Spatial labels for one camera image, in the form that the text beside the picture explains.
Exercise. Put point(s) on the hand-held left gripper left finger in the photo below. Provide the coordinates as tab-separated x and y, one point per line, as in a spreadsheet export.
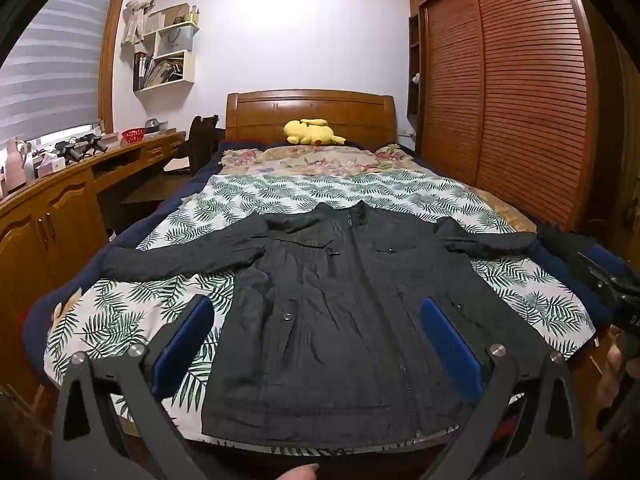
185	340

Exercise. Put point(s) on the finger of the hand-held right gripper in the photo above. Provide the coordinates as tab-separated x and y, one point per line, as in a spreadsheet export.
607	260

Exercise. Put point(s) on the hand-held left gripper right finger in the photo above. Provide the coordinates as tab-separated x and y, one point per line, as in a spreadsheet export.
450	350

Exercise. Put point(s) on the black jacket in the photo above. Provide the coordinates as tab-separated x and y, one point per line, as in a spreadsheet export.
325	320

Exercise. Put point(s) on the person's right hand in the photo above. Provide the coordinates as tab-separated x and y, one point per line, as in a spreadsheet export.
611	365

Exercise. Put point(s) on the person's left hand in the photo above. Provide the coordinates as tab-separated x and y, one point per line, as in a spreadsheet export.
297	473

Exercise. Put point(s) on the navy blue garment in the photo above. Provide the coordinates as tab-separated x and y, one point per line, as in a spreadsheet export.
575	285

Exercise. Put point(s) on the dark cloth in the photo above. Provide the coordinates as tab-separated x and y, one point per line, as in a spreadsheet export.
557	240

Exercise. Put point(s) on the bed with palm-leaf sheet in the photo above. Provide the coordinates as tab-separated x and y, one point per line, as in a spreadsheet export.
525	285

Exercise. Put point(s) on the navy blue bed sheet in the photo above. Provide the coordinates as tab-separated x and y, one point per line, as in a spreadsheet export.
40	325

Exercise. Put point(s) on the wooden desk cabinet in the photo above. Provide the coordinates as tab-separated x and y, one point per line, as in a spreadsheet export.
30	240

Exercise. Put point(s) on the wooden slatted wardrobe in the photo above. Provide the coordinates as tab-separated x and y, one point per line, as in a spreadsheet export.
525	85

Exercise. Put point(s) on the dark wooden chair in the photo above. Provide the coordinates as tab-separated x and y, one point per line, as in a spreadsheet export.
200	140

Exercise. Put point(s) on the red basket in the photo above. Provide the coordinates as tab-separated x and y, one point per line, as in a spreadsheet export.
133	135

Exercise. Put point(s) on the grey metal object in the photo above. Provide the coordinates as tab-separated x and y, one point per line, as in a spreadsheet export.
156	125

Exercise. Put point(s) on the black hand-held devices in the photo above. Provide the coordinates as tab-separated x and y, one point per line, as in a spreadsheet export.
80	147

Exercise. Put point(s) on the white tissue box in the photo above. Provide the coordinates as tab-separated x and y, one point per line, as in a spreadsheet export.
52	165

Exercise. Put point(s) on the floral quilt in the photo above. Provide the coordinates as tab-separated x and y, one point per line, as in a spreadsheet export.
325	162

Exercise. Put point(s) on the pink bottle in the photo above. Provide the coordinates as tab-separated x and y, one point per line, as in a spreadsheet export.
14	170

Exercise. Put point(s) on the yellow plush toy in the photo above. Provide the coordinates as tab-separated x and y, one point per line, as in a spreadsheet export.
312	132

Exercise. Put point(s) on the wooden headboard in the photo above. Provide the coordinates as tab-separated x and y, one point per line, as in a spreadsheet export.
350	115

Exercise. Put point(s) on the window with grey blind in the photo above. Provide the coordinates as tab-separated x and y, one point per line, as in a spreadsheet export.
50	60

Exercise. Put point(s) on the white hanging ornament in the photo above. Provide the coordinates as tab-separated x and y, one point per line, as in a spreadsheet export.
137	10

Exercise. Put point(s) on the white wall shelf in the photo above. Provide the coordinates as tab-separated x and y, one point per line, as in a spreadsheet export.
189	67

